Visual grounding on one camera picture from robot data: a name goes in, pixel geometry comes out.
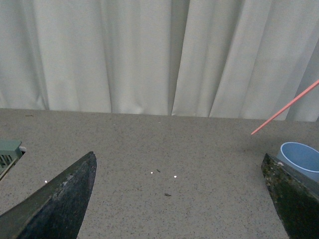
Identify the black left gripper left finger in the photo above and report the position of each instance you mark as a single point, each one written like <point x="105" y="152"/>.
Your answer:
<point x="56" y="210"/>

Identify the white curtain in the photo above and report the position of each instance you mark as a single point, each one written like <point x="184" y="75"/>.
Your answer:
<point x="201" y="58"/>

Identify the green plastic basket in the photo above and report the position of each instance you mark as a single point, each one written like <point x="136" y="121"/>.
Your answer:
<point x="11" y="152"/>

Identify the pink chopstick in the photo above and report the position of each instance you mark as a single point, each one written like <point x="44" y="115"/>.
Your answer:
<point x="288" y="105"/>

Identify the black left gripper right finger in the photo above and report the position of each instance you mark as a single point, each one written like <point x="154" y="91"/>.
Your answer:
<point x="295" y="197"/>

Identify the blue plastic cup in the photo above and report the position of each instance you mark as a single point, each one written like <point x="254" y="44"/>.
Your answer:
<point x="301" y="157"/>

